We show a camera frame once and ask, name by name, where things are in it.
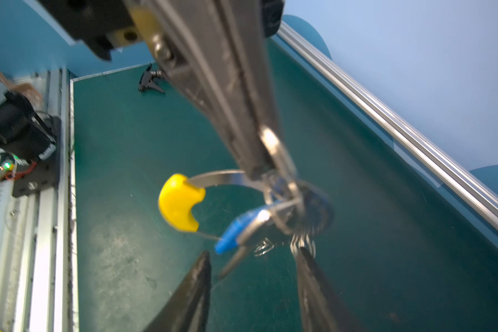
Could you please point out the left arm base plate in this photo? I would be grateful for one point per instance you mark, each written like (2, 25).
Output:
(46, 173)

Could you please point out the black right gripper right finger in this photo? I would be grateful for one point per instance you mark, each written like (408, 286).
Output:
(320, 307)

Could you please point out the small black clip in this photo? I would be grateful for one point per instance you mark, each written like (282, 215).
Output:
(148, 80)

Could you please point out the blue tag silver key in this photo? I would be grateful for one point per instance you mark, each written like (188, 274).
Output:
(255, 231)

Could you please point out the aluminium back frame rail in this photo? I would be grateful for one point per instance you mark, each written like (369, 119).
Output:
(479, 197)

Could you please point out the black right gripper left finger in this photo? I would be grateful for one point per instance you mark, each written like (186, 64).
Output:
(188, 307)

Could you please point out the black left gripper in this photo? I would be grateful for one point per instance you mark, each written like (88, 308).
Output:
(177, 34)

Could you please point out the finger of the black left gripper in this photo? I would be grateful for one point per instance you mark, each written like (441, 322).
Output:
(249, 74)

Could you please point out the left green circuit board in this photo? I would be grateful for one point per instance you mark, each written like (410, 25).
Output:
(16, 168)

